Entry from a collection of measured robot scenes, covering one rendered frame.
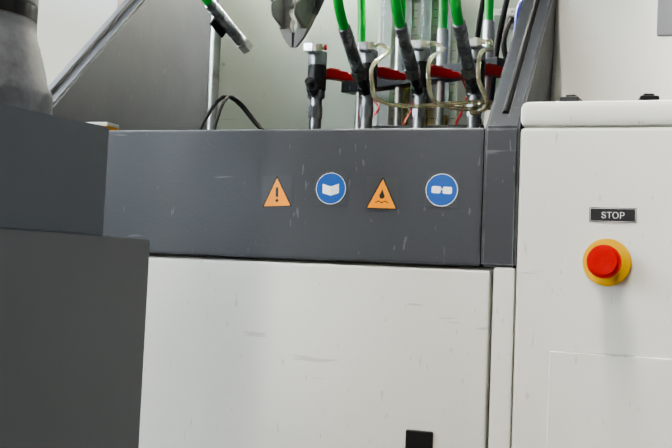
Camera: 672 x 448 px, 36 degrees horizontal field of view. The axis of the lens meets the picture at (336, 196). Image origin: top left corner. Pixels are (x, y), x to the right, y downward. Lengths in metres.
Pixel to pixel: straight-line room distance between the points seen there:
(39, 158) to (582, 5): 0.85
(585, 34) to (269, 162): 0.48
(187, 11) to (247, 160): 0.61
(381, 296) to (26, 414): 0.51
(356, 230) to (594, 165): 0.29
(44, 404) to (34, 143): 0.21
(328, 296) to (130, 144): 0.34
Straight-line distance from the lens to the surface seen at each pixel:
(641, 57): 1.45
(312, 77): 1.53
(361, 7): 1.77
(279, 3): 1.54
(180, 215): 1.33
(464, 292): 1.20
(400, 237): 1.22
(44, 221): 0.90
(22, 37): 0.93
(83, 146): 0.94
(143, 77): 1.72
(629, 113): 1.19
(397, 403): 1.23
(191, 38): 1.87
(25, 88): 0.91
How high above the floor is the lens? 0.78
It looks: 4 degrees up
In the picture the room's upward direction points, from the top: 2 degrees clockwise
